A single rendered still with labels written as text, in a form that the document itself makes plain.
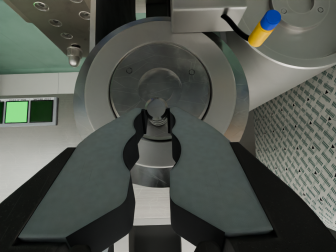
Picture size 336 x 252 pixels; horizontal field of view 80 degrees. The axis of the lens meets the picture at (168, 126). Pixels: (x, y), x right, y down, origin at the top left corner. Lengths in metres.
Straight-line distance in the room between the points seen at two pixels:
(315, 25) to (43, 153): 0.54
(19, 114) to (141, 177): 0.47
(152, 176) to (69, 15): 0.38
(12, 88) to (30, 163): 3.19
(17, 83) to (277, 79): 3.64
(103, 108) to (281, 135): 0.27
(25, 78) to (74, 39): 3.16
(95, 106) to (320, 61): 0.18
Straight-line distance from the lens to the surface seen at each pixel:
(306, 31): 0.22
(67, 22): 0.50
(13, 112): 0.61
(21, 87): 3.67
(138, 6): 0.64
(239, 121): 0.18
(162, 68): 0.16
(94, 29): 0.21
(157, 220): 0.51
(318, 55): 0.21
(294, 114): 0.33
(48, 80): 3.49
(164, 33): 0.17
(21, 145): 0.60
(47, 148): 0.56
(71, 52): 0.57
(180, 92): 0.15
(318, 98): 0.29
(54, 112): 0.56
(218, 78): 0.16
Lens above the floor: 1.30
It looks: 8 degrees down
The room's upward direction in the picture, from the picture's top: 178 degrees clockwise
